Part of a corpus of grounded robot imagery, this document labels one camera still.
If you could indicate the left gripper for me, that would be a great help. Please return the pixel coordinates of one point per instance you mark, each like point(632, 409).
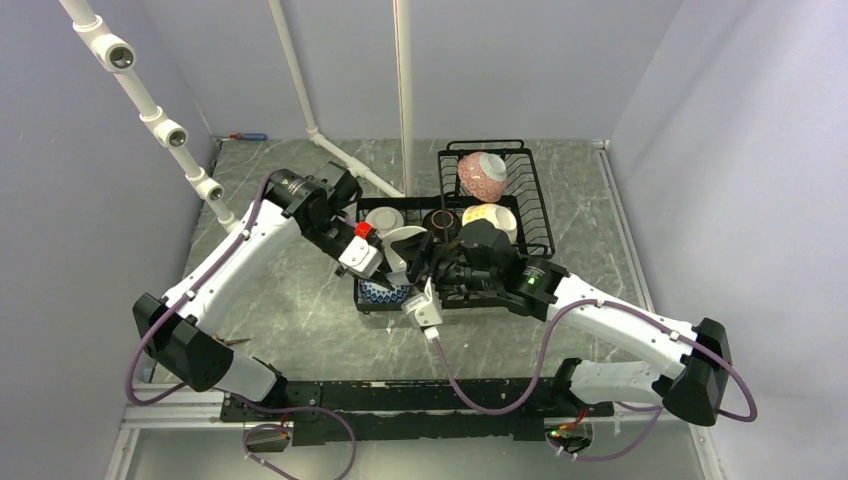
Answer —
point(340, 271)

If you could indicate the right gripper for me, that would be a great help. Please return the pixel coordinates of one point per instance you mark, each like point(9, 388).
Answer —
point(417, 268)

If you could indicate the brown glazed bowl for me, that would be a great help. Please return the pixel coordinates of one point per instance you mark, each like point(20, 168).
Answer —
point(443, 224)

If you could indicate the teal white bowl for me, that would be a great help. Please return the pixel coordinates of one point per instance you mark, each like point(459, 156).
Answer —
point(385, 219)

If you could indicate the orange geometric patterned bowl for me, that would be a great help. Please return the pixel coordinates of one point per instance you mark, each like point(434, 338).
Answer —
point(384, 291)

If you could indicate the blue yellow patterned bowl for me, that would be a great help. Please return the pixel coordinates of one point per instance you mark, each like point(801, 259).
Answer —
point(499, 216)

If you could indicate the red patterned bowl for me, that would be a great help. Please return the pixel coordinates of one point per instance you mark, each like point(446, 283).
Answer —
point(483, 175)

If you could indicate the ribbed white bowl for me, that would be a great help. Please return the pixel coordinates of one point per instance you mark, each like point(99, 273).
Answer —
point(400, 248)

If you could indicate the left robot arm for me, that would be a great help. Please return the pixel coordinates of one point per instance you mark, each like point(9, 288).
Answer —
point(177, 330)

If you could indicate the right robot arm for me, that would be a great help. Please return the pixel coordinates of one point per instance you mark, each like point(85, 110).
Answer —
point(680, 366)

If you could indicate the red blue screwdriver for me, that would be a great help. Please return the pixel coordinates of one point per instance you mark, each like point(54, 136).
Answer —
point(251, 136)

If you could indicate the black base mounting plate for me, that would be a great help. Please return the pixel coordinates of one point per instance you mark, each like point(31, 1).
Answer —
point(417, 426)

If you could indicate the black wire dish rack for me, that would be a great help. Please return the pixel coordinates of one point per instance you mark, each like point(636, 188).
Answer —
point(484, 241)

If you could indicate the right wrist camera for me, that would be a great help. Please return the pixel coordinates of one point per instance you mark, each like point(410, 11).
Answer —
point(424, 310)

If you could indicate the yellow handled pliers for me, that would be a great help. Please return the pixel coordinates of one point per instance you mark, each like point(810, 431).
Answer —
point(234, 342)

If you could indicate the aluminium rail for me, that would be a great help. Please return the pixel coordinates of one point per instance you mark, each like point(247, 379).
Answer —
point(172, 414)

